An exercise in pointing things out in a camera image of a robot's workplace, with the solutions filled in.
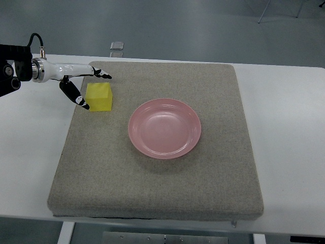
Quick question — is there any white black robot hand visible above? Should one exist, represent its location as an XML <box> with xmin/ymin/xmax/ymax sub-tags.
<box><xmin>31</xmin><ymin>58</ymin><xmax>112</xmax><ymax>110</ymax></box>

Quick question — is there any yellow cube block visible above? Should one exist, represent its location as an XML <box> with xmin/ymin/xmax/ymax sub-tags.
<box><xmin>85</xmin><ymin>82</ymin><xmax>113</xmax><ymax>112</ymax></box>

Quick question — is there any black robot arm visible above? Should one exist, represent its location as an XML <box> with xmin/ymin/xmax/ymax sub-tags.
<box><xmin>1</xmin><ymin>33</ymin><xmax>45</xmax><ymax>96</ymax></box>

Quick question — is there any silver floor socket plate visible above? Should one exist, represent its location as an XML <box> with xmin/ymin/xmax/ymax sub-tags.
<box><xmin>110</xmin><ymin>42</ymin><xmax>124</xmax><ymax>50</ymax></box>

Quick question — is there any pink plate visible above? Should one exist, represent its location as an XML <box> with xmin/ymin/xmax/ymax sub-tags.
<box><xmin>128</xmin><ymin>98</ymin><xmax>202</xmax><ymax>160</ymax></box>

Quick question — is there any black label plate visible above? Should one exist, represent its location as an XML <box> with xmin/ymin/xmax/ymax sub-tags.
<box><xmin>290</xmin><ymin>236</ymin><xmax>325</xmax><ymax>244</ymax></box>

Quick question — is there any beige fabric mat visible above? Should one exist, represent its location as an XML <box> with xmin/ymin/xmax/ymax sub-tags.
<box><xmin>47</xmin><ymin>61</ymin><xmax>264</xmax><ymax>221</ymax></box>

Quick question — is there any white table leg left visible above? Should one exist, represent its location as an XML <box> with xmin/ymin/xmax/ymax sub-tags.
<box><xmin>57</xmin><ymin>222</ymin><xmax>75</xmax><ymax>244</ymax></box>

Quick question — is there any white table leg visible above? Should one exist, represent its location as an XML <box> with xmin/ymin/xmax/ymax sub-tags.
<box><xmin>57</xmin><ymin>222</ymin><xmax>75</xmax><ymax>244</ymax></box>
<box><xmin>253</xmin><ymin>234</ymin><xmax>266</xmax><ymax>244</ymax></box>

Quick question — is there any chair leg background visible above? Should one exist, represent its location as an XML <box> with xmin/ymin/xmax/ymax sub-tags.
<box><xmin>257</xmin><ymin>0</ymin><xmax>271</xmax><ymax>24</ymax></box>

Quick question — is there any white table leg right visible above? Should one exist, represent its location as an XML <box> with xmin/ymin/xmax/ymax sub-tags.
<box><xmin>253</xmin><ymin>234</ymin><xmax>266</xmax><ymax>244</ymax></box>

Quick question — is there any grey metal base plate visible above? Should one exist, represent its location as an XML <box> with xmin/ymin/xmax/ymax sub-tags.
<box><xmin>101</xmin><ymin>231</ymin><xmax>229</xmax><ymax>244</ymax></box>

